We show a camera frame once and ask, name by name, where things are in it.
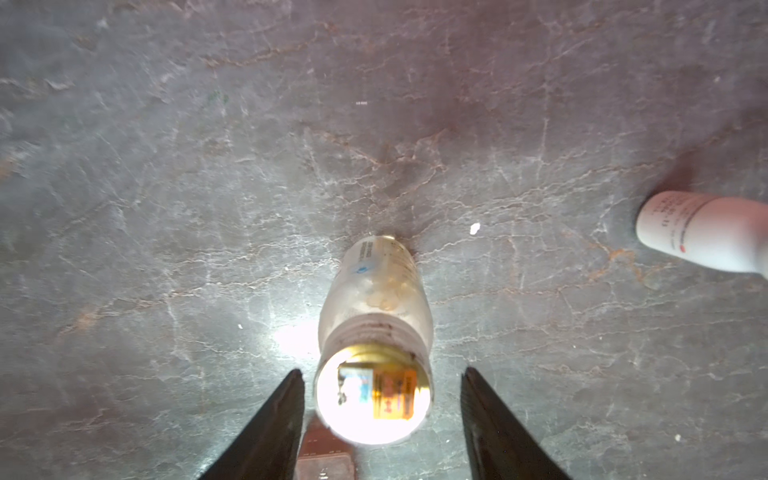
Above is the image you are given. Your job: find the white pill bottle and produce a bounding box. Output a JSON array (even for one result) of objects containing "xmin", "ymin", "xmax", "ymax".
[{"xmin": 635, "ymin": 191, "xmax": 767, "ymax": 277}]

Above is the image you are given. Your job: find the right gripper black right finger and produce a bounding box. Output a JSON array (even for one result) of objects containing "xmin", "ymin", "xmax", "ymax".
[{"xmin": 460, "ymin": 367, "xmax": 568, "ymax": 480}]

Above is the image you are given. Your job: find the brown pill organizer strip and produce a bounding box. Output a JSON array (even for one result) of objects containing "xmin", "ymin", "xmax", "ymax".
[{"xmin": 294, "ymin": 415, "xmax": 358, "ymax": 480}]

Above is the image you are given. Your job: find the amber glass pill jar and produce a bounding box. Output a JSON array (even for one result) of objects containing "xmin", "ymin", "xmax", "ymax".
[{"xmin": 314, "ymin": 235, "xmax": 434, "ymax": 446}]

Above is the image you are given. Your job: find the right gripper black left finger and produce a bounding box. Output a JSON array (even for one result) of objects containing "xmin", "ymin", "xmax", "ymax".
[{"xmin": 201, "ymin": 369, "xmax": 305, "ymax": 480}]

